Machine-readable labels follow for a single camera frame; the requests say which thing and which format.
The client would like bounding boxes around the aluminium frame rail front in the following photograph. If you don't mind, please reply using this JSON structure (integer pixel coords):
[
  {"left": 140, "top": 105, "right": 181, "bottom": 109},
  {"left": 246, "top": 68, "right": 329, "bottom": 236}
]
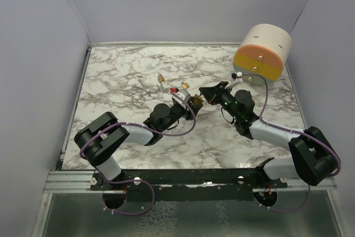
[{"left": 44, "top": 170, "right": 337, "bottom": 194}]

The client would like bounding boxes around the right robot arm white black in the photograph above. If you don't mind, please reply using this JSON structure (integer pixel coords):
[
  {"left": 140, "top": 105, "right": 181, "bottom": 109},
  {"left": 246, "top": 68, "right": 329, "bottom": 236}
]
[{"left": 199, "top": 82, "right": 340, "bottom": 188}]

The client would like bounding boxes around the larger brass padlock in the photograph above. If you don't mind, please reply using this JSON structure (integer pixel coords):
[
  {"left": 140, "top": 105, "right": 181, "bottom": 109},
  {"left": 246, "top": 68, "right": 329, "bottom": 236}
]
[{"left": 192, "top": 94, "right": 204, "bottom": 105}]

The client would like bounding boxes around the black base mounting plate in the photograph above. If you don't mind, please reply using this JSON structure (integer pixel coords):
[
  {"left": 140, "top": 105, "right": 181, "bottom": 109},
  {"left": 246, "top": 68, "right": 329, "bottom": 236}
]
[{"left": 90, "top": 167, "right": 287, "bottom": 201}]

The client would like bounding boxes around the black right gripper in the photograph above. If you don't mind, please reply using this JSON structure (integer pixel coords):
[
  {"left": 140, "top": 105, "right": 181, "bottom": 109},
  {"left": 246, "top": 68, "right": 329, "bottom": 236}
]
[{"left": 199, "top": 82, "right": 240, "bottom": 121}]

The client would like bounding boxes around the round mini drawer cabinet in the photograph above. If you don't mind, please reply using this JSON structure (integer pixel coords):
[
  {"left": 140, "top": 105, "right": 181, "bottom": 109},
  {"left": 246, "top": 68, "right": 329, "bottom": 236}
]
[{"left": 233, "top": 24, "right": 292, "bottom": 85}]

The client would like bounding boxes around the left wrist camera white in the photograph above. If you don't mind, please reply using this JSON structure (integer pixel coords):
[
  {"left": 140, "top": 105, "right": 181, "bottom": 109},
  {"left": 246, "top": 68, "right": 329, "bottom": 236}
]
[{"left": 170, "top": 87, "right": 191, "bottom": 106}]

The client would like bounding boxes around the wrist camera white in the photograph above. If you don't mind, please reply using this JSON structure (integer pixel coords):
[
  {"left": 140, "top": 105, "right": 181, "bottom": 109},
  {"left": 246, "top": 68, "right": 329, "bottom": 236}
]
[
  {"left": 227, "top": 71, "right": 243, "bottom": 90},
  {"left": 170, "top": 87, "right": 191, "bottom": 106}
]

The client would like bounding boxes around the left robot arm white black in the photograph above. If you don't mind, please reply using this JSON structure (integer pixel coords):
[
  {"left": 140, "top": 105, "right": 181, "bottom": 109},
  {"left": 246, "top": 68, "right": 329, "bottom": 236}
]
[{"left": 74, "top": 93, "right": 203, "bottom": 190}]

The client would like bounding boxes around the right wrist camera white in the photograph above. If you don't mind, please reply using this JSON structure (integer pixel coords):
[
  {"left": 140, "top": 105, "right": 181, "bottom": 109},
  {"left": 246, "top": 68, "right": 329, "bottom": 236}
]
[{"left": 227, "top": 71, "right": 243, "bottom": 90}]

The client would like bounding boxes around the small brass padlock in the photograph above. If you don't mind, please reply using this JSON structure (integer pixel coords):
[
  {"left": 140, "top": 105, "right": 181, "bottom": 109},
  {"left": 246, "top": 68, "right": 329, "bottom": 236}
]
[
  {"left": 156, "top": 73, "right": 165, "bottom": 92},
  {"left": 181, "top": 82, "right": 190, "bottom": 89}
]

